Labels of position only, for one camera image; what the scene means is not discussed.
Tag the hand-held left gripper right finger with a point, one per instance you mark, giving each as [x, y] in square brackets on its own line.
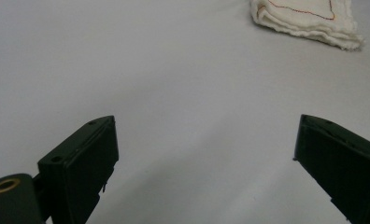
[345, 168]

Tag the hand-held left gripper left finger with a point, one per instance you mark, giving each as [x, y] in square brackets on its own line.
[80, 168]

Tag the white cloth red stitching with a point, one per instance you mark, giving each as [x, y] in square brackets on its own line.
[298, 23]

